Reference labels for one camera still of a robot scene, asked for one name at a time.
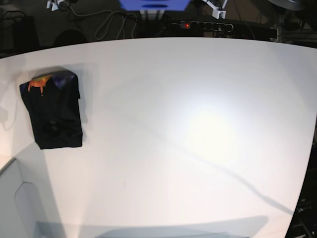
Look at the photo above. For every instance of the black T-shirt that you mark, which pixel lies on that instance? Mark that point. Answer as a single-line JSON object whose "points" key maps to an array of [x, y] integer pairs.
{"points": [[52, 102]]}

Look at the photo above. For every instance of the black power strip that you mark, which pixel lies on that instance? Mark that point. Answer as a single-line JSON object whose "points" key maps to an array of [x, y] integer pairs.
{"points": [[223, 30]]}

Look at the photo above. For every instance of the blue plastic box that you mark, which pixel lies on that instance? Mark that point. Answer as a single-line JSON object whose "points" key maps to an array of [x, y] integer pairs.
{"points": [[137, 5]]}

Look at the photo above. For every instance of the black box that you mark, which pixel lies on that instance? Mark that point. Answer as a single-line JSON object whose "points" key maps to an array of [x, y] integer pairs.
{"points": [[24, 33]]}

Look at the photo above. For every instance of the black round object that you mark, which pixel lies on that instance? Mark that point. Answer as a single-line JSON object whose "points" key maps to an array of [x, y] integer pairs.
{"points": [[69, 37]]}

